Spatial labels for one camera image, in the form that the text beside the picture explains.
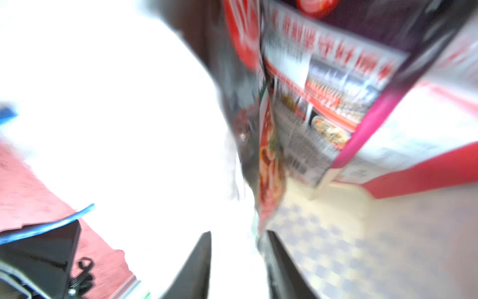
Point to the blue checkered paper bag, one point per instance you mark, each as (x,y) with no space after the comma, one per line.
(117,114)

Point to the black red condiment packet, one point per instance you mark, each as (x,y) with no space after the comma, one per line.
(227,35)

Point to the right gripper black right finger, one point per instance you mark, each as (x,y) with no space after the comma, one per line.
(284,279)

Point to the orange red condiment packet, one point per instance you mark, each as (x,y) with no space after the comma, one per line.
(345,78)

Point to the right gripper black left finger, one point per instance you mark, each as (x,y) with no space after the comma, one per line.
(192,281)

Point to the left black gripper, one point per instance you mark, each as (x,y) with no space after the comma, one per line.
(43,266)

